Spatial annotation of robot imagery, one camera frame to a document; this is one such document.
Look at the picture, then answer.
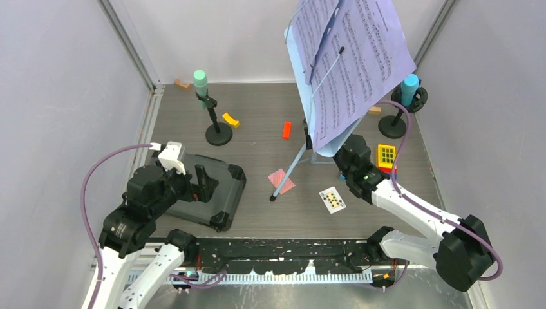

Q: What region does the face up playing card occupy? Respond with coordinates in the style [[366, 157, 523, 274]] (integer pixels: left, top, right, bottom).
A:
[[319, 187, 346, 214]]

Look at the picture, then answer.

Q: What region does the sheet music page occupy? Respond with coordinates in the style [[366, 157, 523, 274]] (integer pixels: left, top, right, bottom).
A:
[[291, 0, 340, 84], [309, 1, 416, 150]]

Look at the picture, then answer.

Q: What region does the aluminium frame rail right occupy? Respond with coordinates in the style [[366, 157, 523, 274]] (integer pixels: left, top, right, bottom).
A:
[[414, 0, 458, 68]]

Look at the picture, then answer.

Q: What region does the orange rectangular block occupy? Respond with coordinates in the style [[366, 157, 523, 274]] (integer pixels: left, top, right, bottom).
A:
[[281, 122, 292, 140]]

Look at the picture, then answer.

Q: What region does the red backed playing card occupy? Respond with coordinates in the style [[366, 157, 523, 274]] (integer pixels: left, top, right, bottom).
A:
[[268, 169, 296, 194]]

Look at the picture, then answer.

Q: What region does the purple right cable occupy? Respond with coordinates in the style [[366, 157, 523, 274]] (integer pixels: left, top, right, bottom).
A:
[[375, 100, 504, 281]]

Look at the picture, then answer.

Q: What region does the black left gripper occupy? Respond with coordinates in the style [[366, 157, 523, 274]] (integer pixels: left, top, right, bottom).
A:
[[151, 161, 218, 216]]

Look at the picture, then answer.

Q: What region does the mint green toy microphone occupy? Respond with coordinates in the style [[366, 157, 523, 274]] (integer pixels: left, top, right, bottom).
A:
[[193, 70, 208, 109]]

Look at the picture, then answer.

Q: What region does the brown wooden block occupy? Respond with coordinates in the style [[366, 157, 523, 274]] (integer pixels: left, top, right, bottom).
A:
[[173, 79, 191, 91]]

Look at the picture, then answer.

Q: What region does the light blue music stand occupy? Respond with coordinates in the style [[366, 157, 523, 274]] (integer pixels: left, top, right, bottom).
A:
[[270, 10, 362, 202]]

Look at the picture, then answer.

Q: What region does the aluminium frame rail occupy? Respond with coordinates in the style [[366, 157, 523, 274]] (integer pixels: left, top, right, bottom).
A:
[[414, 0, 458, 68], [97, 0, 165, 144]]

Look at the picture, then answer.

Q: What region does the aluminium frame rail left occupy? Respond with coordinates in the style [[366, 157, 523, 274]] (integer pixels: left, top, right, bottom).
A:
[[97, 0, 165, 144]]

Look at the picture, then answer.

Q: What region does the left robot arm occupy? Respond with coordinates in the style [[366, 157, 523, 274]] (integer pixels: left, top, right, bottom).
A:
[[83, 165, 219, 308]]

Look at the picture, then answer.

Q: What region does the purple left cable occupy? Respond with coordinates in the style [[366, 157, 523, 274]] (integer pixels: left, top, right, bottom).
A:
[[80, 143, 162, 309]]

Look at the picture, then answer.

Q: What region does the black microphone stand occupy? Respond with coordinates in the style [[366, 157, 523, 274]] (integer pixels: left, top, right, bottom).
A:
[[196, 92, 233, 146], [378, 85, 428, 139]]

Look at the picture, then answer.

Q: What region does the tan wooden block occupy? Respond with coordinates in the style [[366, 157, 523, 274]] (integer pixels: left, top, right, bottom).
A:
[[368, 106, 382, 115]]

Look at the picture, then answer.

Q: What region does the yellow red blue brick block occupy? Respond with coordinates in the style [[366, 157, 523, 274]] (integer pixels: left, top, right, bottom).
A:
[[376, 144, 397, 174]]

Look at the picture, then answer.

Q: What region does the blue toy microphone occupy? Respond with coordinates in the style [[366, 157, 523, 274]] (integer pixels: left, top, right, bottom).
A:
[[400, 73, 420, 107]]

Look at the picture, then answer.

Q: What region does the grey aluminium carrying case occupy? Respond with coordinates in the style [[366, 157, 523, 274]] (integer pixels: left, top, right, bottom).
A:
[[166, 153, 246, 232]]

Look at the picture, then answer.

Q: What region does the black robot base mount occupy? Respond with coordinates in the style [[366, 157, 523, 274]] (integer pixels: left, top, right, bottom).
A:
[[182, 238, 403, 275]]

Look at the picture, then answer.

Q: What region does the purple cable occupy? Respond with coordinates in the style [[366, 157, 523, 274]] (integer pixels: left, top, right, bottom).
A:
[[375, 100, 504, 281], [80, 143, 162, 309]]

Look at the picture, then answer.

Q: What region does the yellow curved wooden block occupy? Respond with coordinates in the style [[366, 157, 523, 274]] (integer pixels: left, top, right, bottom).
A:
[[222, 112, 240, 128]]

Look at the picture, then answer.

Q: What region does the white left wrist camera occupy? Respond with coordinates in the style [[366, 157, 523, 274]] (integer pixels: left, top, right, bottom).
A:
[[158, 142, 186, 175]]

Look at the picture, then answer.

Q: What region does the black left microphone stand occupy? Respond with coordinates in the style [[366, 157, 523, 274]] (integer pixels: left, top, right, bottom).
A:
[[196, 92, 233, 146]]

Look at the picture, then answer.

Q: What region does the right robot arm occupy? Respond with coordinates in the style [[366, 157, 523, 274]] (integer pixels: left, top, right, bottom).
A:
[[334, 134, 503, 292]]

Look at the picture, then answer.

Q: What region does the black right microphone stand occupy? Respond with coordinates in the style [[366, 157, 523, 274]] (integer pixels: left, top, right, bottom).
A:
[[378, 85, 428, 139]]

